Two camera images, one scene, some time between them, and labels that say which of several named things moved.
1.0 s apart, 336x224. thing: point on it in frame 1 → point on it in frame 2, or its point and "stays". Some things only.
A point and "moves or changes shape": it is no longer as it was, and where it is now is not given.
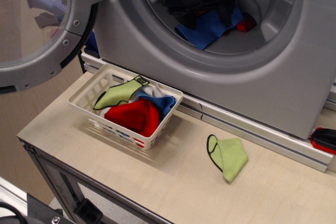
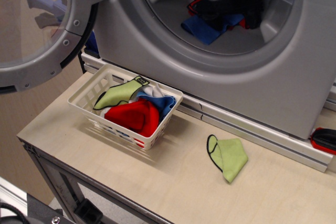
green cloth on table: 228,155 stays
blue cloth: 207,28 moves or changes shape
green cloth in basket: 121,94 stays
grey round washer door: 46,20 stays
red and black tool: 324,139 stays
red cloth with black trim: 244,24 moves or changes shape
